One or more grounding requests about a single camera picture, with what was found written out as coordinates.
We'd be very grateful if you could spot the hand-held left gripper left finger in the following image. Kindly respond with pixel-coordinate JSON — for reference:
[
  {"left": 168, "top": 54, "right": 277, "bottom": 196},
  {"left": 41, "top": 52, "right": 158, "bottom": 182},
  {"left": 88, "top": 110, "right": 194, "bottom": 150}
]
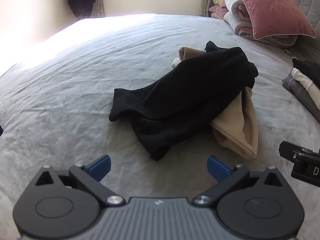
[{"left": 35, "top": 155, "right": 125, "bottom": 207}]

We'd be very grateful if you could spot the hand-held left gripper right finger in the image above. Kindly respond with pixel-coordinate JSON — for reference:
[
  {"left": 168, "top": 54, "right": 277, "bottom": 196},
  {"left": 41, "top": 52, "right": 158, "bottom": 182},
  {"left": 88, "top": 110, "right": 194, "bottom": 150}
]
[{"left": 193, "top": 155, "right": 284, "bottom": 207}]

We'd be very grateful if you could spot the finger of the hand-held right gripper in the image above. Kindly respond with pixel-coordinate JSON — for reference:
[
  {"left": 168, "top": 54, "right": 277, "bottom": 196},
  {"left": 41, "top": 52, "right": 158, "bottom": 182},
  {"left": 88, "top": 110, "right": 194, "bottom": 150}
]
[{"left": 279, "top": 141, "right": 320, "bottom": 160}]

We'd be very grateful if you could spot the beige and black raglan shirt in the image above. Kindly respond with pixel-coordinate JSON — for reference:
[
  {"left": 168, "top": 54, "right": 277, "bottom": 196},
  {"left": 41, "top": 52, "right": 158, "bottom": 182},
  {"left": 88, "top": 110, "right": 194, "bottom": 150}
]
[{"left": 109, "top": 41, "right": 259, "bottom": 162}]

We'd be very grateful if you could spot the folded white garment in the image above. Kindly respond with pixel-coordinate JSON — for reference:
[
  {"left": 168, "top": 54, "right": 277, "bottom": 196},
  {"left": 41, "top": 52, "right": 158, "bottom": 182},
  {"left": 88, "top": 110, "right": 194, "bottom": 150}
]
[{"left": 291, "top": 68, "right": 320, "bottom": 94}]

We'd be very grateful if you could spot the grey bed sheet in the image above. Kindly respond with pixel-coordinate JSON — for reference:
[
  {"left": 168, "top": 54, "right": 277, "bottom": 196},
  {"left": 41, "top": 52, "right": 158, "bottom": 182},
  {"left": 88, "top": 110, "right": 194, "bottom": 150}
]
[{"left": 0, "top": 14, "right": 320, "bottom": 240}]

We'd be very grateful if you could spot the folded grey pink quilt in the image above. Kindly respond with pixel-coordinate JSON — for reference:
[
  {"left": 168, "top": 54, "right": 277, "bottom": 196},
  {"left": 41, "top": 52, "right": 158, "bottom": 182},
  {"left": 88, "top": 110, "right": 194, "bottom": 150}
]
[{"left": 223, "top": 0, "right": 298, "bottom": 49}]

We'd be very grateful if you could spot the pink velvet pillow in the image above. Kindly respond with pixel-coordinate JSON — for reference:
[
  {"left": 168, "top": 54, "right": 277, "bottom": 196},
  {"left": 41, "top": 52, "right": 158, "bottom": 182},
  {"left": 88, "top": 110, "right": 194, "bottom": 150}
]
[{"left": 230, "top": 0, "right": 316, "bottom": 40}]

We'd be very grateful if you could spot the grey quilted headboard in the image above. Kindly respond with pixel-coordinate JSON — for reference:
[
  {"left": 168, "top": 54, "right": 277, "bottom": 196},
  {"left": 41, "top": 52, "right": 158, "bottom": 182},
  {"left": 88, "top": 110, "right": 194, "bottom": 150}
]
[{"left": 282, "top": 0, "right": 320, "bottom": 68}]

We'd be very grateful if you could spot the small pink cushion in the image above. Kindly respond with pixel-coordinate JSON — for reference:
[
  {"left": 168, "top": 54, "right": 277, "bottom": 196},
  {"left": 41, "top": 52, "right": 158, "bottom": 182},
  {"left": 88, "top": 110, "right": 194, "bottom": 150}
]
[{"left": 208, "top": 5, "right": 229, "bottom": 19}]

